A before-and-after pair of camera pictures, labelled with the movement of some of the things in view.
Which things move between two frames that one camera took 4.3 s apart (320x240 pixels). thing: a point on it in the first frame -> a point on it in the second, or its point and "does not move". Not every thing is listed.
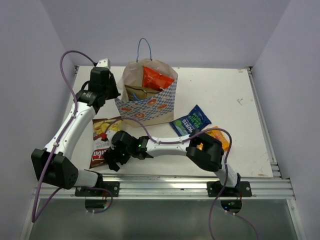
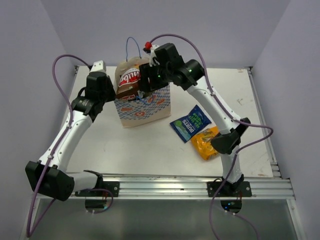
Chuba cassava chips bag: [101, 142] -> [127, 78]
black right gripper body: [124, 155] -> [158, 76]
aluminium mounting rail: [172, 187] does not move
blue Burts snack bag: [187, 124] does not move
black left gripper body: [110, 90] does not move
